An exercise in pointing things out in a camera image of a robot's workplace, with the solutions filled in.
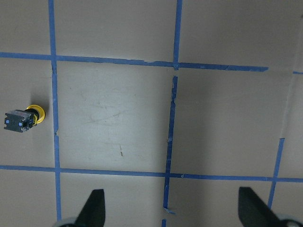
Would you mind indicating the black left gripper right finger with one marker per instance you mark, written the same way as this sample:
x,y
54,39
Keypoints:
x,y
253,212

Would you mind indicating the yellow push button switch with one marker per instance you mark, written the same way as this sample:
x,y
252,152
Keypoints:
x,y
23,120

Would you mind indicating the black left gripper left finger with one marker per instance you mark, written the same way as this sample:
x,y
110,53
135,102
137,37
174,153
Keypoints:
x,y
93,213

